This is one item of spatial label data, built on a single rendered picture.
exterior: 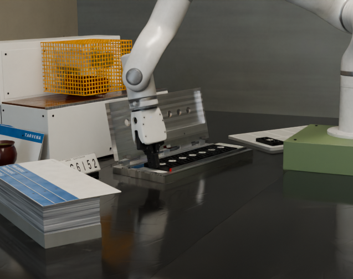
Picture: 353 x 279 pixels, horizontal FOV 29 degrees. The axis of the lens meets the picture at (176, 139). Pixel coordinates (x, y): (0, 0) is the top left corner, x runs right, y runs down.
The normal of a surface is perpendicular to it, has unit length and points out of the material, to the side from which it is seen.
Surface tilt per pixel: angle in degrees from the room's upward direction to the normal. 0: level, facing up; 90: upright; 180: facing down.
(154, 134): 77
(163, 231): 0
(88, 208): 90
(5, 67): 90
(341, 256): 0
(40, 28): 90
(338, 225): 0
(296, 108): 90
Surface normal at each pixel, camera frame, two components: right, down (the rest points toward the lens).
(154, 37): 0.28, -0.58
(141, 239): -0.01, -0.98
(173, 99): 0.75, -0.08
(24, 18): 0.91, 0.07
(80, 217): 0.52, 0.16
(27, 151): -0.65, -0.22
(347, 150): -0.43, 0.18
